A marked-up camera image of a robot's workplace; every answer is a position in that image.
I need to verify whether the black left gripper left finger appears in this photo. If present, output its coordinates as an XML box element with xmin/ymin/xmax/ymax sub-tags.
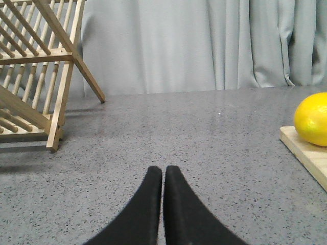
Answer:
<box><xmin>86</xmin><ymin>166</ymin><xmax>162</xmax><ymax>244</ymax></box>

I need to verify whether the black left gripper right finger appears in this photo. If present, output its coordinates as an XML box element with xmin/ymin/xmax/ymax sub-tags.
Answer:
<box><xmin>163</xmin><ymin>165</ymin><xmax>246</xmax><ymax>244</ymax></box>

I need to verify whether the light wooden cutting board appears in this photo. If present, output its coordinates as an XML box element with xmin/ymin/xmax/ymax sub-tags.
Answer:
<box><xmin>279</xmin><ymin>126</ymin><xmax>327</xmax><ymax>191</ymax></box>

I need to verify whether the yellow lemon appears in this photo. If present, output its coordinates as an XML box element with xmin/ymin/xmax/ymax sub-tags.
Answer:
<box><xmin>294</xmin><ymin>92</ymin><xmax>326</xmax><ymax>146</ymax></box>

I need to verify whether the grey curtain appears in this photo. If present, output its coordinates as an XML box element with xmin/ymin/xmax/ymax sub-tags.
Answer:
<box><xmin>79</xmin><ymin>1</ymin><xmax>326</xmax><ymax>95</ymax></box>

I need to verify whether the wooden dish rack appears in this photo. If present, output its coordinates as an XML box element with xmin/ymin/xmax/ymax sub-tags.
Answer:
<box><xmin>1</xmin><ymin>1</ymin><xmax>105</xmax><ymax>151</ymax></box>

